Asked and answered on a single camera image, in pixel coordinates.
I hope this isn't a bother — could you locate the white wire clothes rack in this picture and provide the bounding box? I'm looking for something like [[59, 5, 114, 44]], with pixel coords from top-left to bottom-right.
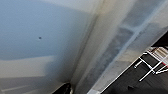
[[134, 45, 168, 83]]

